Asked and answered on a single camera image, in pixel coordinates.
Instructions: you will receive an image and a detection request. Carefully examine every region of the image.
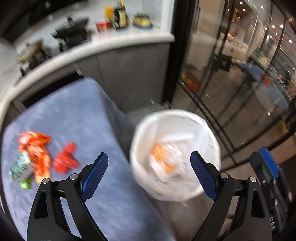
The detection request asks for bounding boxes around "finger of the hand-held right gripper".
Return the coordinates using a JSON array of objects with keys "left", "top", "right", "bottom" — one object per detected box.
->
[
  {"left": 259, "top": 148, "right": 279, "bottom": 180},
  {"left": 249, "top": 152, "right": 270, "bottom": 186}
]

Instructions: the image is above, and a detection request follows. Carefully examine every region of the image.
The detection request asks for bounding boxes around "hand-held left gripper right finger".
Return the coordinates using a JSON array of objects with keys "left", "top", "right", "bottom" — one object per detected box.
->
[{"left": 190, "top": 151, "right": 272, "bottom": 241}]

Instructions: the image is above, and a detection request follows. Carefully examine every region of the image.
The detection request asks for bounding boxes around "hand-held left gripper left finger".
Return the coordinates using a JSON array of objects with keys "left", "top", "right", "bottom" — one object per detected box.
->
[{"left": 26, "top": 152, "right": 109, "bottom": 241}]

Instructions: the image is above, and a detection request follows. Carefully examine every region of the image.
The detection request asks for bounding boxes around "red plastic bag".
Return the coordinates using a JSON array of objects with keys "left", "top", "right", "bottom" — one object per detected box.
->
[{"left": 53, "top": 142, "right": 80, "bottom": 174}]

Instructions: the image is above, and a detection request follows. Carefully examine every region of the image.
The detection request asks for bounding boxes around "trash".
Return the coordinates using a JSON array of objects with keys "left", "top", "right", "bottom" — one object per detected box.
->
[{"left": 151, "top": 144, "right": 176, "bottom": 175}]

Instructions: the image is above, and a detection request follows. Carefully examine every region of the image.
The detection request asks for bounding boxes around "white-lined trash bin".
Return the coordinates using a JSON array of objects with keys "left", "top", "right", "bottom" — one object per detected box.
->
[{"left": 129, "top": 108, "right": 222, "bottom": 202}]

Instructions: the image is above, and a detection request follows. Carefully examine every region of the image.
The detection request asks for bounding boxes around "orange snack wrapper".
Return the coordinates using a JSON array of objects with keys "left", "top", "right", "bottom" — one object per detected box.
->
[{"left": 18, "top": 131, "right": 52, "bottom": 173}]

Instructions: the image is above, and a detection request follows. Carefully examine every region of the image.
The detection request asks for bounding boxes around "green patterned carton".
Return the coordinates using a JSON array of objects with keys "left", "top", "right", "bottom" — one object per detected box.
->
[{"left": 9, "top": 153, "right": 31, "bottom": 180}]

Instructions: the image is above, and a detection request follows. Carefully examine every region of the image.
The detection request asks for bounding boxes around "blue-grey plush tablecloth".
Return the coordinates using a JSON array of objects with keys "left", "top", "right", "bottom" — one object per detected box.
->
[{"left": 0, "top": 77, "right": 176, "bottom": 241}]

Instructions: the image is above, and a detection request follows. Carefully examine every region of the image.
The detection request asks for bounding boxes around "glass sliding door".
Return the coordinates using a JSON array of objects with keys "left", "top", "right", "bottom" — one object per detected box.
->
[{"left": 171, "top": 0, "right": 296, "bottom": 163}]

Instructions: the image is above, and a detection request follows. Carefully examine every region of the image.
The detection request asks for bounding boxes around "black paper bag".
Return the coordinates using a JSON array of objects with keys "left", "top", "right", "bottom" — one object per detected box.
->
[{"left": 214, "top": 54, "right": 232, "bottom": 72}]

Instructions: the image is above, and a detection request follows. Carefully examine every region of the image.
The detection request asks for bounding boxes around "grey kitchen cabinet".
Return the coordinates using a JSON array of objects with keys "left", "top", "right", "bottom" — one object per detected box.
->
[{"left": 11, "top": 42, "right": 173, "bottom": 116}]

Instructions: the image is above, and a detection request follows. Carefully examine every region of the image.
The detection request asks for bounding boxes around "black gas stove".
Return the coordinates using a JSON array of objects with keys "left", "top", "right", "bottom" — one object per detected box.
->
[{"left": 20, "top": 30, "right": 93, "bottom": 77}]

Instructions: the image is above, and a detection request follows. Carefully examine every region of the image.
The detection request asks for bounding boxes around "beige frying pan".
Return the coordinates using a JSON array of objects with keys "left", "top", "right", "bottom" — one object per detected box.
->
[{"left": 14, "top": 42, "right": 49, "bottom": 65}]

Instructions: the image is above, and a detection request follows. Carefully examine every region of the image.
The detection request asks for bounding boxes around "white kitchen countertop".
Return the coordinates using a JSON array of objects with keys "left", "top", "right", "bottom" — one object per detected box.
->
[{"left": 0, "top": 30, "right": 175, "bottom": 100}]

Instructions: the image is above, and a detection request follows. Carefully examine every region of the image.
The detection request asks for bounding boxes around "black wok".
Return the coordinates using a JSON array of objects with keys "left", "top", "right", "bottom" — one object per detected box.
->
[{"left": 52, "top": 19, "right": 89, "bottom": 44}]

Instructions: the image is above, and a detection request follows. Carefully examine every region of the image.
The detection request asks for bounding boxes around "red instant noodle cup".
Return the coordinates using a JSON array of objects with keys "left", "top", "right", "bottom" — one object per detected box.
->
[{"left": 95, "top": 21, "right": 111, "bottom": 32}]

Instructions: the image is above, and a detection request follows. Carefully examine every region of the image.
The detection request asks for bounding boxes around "dark soy sauce bottle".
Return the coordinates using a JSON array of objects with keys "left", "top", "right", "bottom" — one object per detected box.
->
[{"left": 114, "top": 2, "right": 129, "bottom": 29}]

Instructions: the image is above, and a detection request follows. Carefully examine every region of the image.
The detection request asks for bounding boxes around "teal condiment jar set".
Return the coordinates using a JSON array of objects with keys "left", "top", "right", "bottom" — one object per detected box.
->
[{"left": 132, "top": 13, "right": 153, "bottom": 28}]

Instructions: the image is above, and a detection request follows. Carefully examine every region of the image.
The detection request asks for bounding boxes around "yellow packet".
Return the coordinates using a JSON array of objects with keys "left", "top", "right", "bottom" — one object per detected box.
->
[{"left": 105, "top": 6, "right": 116, "bottom": 24}]

